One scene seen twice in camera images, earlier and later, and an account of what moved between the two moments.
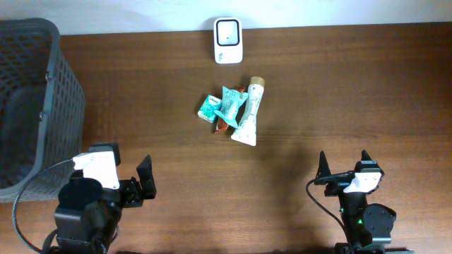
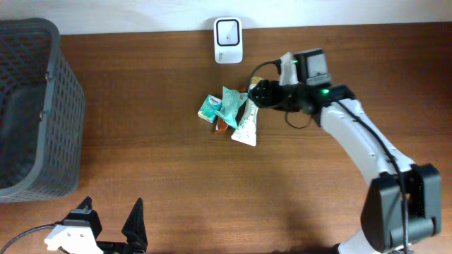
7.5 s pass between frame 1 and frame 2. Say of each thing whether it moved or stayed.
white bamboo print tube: stayed
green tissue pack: stayed
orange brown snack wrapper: stayed
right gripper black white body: moved
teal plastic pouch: stayed
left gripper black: moved
